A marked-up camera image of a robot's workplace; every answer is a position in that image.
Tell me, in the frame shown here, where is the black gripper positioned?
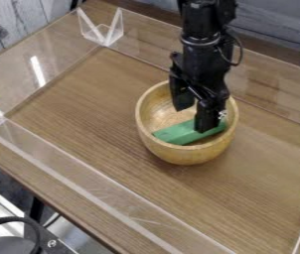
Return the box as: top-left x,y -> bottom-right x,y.
170,35 -> 230,133

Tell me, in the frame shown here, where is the green rectangular block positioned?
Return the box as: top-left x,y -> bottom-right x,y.
152,120 -> 226,146

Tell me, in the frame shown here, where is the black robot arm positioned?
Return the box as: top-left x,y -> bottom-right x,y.
170,0 -> 242,133

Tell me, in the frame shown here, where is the brown wooden bowl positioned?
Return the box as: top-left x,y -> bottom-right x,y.
134,80 -> 238,166

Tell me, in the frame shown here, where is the black table leg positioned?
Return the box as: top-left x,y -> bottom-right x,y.
29,197 -> 45,222

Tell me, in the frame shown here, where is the clear acrylic corner bracket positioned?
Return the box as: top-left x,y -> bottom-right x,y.
76,8 -> 123,47

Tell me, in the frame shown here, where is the clear acrylic tray enclosure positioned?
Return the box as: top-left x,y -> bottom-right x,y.
0,1 -> 300,254

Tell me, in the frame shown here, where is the black metal base plate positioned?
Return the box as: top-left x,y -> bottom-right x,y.
0,224 -> 79,254

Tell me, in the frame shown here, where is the black cable loop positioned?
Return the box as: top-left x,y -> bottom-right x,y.
0,215 -> 44,254

